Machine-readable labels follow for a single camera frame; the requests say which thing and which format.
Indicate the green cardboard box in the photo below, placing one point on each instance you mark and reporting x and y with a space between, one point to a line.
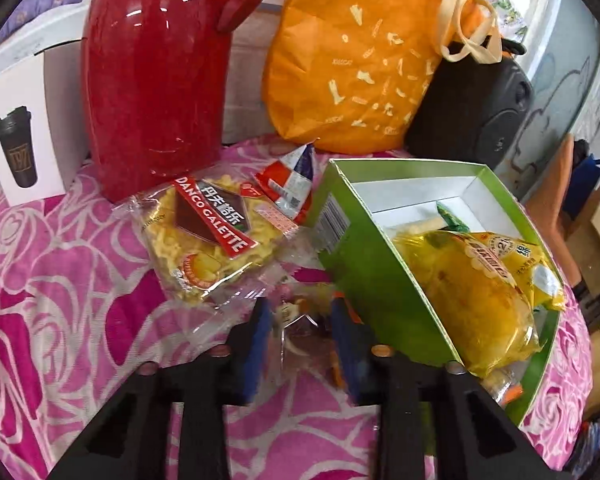
380 280

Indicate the orange printed bag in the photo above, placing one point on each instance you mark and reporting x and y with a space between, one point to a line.
355 60

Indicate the blue paper bag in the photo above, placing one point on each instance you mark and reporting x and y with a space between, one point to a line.
585 185

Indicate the yellow printed snack packet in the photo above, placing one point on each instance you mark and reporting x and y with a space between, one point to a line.
535 270

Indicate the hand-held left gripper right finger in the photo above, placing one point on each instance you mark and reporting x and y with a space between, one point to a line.
347 350

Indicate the orange-edged snack packet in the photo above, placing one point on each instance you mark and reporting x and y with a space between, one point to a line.
505 385

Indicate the red white snack packet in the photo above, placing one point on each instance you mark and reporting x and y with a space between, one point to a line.
290 180

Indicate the pink rose tablecloth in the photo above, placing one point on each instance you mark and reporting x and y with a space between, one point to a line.
55 270

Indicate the small clear snack packet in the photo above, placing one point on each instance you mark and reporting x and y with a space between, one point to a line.
305 330

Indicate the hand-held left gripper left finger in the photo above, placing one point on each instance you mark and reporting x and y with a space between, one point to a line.
260 350

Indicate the yellow biscuit packet red band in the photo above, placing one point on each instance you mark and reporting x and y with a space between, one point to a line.
205 240

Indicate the white box with cup picture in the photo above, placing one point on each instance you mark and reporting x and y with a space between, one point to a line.
40 110

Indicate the red thermos jug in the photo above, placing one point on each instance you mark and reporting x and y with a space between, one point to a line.
150 85

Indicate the green snack packet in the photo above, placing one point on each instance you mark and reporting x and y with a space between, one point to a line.
450 217

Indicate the orange chair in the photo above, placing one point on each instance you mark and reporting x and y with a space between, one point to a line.
550 200

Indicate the black speaker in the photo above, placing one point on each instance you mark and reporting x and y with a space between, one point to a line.
470 110

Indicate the large yellow clear snack bag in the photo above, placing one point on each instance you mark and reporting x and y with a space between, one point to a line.
470 300

